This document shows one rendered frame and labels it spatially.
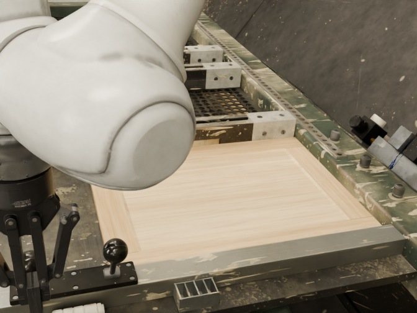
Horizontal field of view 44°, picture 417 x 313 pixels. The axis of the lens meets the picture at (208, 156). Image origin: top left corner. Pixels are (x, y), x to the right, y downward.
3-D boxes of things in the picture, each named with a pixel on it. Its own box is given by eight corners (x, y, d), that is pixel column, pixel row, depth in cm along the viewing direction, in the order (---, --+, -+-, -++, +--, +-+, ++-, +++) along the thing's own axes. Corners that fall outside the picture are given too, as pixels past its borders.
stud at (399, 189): (405, 199, 112) (408, 187, 111) (395, 200, 111) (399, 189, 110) (398, 192, 114) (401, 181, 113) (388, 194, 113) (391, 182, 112)
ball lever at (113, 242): (124, 285, 87) (131, 256, 75) (101, 289, 85) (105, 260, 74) (121, 263, 88) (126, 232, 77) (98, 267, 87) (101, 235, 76)
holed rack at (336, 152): (347, 158, 127) (347, 156, 127) (336, 159, 126) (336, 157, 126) (175, 0, 262) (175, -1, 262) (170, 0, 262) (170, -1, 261)
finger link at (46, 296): (36, 264, 65) (61, 260, 66) (40, 294, 67) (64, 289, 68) (36, 272, 64) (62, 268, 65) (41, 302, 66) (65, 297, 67)
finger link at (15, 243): (18, 217, 58) (4, 219, 57) (26, 292, 63) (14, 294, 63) (17, 198, 61) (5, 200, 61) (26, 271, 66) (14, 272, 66)
